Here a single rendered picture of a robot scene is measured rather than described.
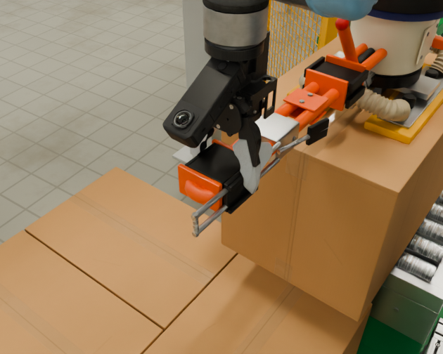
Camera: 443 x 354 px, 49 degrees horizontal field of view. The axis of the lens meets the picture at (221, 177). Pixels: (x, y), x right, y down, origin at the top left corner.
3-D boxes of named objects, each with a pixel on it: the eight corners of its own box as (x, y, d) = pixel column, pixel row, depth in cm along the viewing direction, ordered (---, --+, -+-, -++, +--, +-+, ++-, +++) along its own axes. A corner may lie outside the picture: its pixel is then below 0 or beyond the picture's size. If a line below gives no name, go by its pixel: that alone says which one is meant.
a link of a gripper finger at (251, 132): (269, 163, 63) (252, 100, 59) (263, 168, 62) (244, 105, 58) (242, 161, 66) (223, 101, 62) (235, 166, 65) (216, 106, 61)
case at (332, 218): (327, 141, 167) (346, 29, 141) (444, 187, 148) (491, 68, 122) (220, 244, 130) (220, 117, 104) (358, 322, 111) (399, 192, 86)
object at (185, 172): (214, 164, 75) (214, 138, 72) (254, 182, 72) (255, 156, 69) (178, 192, 70) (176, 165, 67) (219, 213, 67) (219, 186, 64)
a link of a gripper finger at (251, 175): (287, 178, 68) (271, 118, 65) (264, 199, 65) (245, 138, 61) (269, 175, 71) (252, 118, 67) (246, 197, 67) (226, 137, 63)
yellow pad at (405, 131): (420, 69, 122) (426, 50, 119) (461, 81, 118) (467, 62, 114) (362, 128, 102) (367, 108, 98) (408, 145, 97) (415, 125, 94)
